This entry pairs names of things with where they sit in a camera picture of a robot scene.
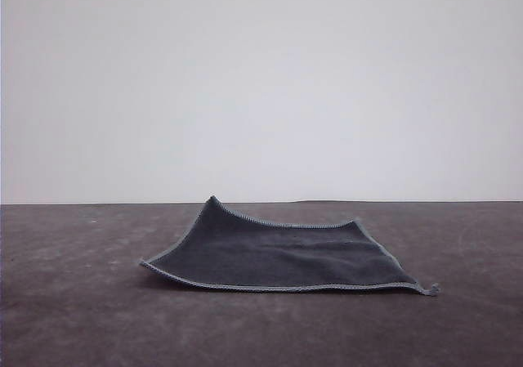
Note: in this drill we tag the purple towel with grey hem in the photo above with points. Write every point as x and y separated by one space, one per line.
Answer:
286 260

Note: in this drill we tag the grey table cloth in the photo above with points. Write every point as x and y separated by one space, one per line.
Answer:
81 326

